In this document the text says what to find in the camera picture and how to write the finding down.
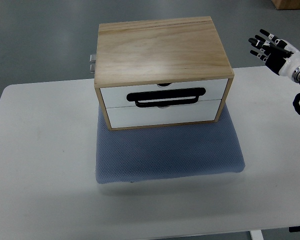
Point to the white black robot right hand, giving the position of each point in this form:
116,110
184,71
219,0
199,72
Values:
281,57

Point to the white drawer black handle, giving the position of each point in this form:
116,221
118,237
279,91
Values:
126,96

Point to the wooden drawer cabinet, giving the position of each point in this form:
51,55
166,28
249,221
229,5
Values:
160,52

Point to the white lower drawer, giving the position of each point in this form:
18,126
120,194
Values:
132,116

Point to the brown cardboard box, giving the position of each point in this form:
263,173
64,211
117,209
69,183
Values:
286,4

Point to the black table control panel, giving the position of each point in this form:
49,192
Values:
294,229

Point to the white table leg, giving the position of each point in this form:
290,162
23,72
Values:
256,235

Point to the blue mesh cushion mat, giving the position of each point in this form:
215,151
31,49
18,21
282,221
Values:
135,155

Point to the metal clamp behind cabinet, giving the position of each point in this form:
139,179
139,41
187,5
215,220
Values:
92,60

